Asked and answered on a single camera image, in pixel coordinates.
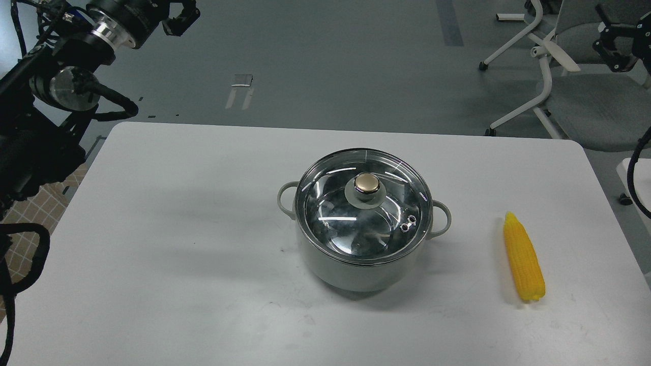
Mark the white side table edge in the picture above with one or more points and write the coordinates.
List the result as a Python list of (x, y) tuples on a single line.
[(641, 183)]

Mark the grey white office chair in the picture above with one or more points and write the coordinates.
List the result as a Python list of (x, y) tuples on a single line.
[(580, 98)]

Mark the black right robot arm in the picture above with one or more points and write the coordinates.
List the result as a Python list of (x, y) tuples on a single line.
[(641, 43)]

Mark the yellow corn cob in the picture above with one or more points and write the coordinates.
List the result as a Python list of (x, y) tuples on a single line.
[(525, 269)]

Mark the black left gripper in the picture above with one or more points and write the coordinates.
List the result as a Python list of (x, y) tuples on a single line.
[(140, 18)]

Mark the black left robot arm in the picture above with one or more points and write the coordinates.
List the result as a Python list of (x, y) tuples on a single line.
[(51, 95)]

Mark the glass pot lid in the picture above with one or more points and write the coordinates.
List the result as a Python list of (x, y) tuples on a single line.
[(363, 206)]

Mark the grey steel cooking pot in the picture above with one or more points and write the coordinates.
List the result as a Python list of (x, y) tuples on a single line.
[(359, 277)]

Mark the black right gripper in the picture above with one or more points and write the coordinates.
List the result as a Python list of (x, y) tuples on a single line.
[(610, 29)]

